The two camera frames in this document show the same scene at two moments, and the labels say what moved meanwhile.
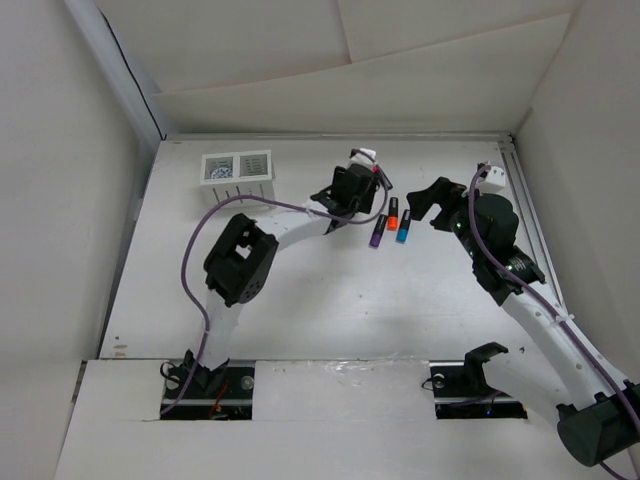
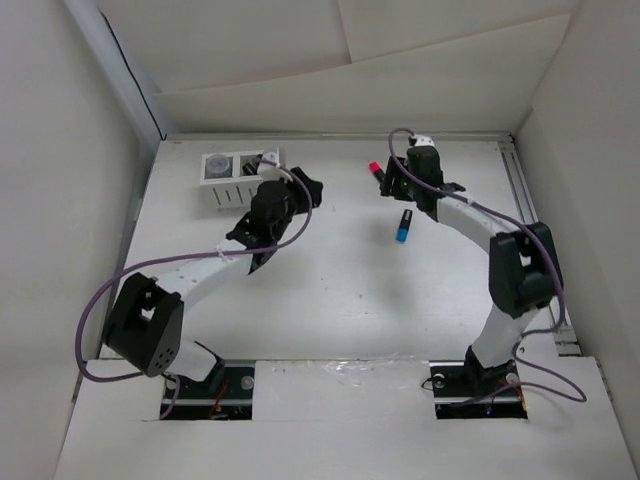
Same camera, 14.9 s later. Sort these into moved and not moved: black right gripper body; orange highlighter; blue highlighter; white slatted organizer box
Moved: black right gripper body; orange highlighter
Not moved: blue highlighter; white slatted organizer box
